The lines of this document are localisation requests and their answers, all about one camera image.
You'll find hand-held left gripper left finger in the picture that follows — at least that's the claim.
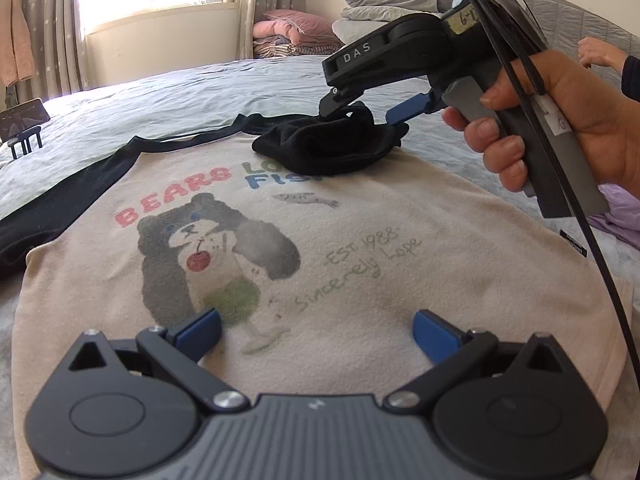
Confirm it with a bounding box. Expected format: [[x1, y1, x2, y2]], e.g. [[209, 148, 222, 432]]
[[65, 307, 251, 413]]

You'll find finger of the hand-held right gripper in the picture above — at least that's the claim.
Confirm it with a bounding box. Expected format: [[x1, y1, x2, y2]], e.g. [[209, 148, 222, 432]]
[[385, 88, 450, 125], [318, 84, 372, 121]]

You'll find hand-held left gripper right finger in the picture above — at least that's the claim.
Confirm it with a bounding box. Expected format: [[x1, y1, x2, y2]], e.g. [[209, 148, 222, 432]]
[[384, 309, 570, 412]]

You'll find beige bear print sweatshirt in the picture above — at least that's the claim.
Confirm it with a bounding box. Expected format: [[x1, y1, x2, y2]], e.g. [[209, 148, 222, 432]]
[[0, 105, 636, 480]]

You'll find another person's forearm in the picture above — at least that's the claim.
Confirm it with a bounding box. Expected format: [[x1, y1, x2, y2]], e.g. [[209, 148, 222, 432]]
[[621, 54, 640, 99]]

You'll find person's right hand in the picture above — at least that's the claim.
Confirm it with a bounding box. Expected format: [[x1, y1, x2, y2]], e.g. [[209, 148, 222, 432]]
[[442, 49, 640, 194]]

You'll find striped folded blanket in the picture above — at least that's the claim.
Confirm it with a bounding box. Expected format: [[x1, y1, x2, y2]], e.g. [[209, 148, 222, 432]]
[[254, 40, 342, 59]]

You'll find pink pillow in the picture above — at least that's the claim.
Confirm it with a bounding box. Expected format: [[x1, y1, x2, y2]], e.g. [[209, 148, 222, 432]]
[[252, 8, 342, 44]]

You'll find grey star curtain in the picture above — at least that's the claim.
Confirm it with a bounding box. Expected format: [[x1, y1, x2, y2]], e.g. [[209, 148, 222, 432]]
[[14, 0, 90, 97], [235, 0, 307, 61]]

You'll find grey padded headboard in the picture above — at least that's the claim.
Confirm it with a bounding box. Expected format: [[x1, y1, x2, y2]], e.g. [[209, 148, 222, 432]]
[[510, 0, 640, 62]]

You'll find grey bed blanket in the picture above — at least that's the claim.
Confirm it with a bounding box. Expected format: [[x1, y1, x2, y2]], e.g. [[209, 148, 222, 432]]
[[0, 52, 640, 480]]

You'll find lavender cloth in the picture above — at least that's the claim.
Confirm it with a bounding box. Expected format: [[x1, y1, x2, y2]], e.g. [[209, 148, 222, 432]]
[[587, 182, 640, 252]]

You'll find blue phone stand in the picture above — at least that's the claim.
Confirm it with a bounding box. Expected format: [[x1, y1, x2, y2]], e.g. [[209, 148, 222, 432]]
[[7, 127, 44, 161]]

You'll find smartphone on blue stand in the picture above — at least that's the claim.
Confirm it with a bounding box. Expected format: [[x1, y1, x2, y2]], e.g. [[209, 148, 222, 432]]
[[0, 98, 51, 144]]

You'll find pink hanging jacket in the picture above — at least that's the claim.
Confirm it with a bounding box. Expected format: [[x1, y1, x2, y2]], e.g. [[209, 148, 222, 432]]
[[0, 0, 32, 84]]

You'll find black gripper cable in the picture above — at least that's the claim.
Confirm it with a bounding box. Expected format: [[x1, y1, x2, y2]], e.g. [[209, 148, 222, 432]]
[[435, 0, 640, 367]]

